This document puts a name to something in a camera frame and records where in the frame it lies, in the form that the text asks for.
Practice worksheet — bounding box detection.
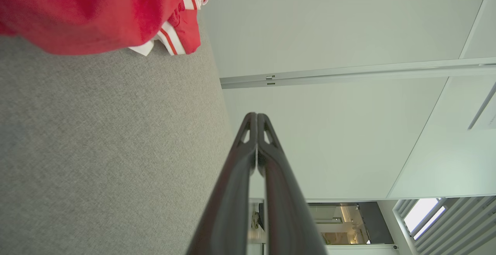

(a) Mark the grey slatted panel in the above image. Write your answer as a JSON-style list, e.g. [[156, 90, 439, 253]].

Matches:
[[393, 196, 496, 255]]

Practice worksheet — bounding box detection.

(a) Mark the bright window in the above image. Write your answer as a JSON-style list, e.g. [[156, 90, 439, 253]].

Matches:
[[403, 198, 447, 241]]

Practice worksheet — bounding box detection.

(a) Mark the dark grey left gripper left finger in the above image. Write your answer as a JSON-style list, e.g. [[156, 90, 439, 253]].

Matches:
[[186, 112, 257, 255]]

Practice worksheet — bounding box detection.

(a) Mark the red Bulls 23 jersey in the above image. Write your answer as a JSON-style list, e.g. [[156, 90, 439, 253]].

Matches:
[[0, 0, 212, 57]]

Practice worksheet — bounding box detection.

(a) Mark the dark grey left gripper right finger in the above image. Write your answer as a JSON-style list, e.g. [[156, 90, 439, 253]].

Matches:
[[257, 114, 328, 255]]

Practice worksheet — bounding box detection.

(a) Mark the grey fabric sofa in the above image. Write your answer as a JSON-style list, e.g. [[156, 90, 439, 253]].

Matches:
[[0, 15, 248, 255]]

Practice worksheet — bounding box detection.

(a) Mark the silver wall rail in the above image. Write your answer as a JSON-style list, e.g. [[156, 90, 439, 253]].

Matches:
[[220, 57, 496, 90]]

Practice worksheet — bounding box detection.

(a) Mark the dark glass opening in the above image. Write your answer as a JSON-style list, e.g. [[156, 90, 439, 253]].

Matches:
[[306, 202, 394, 246]]

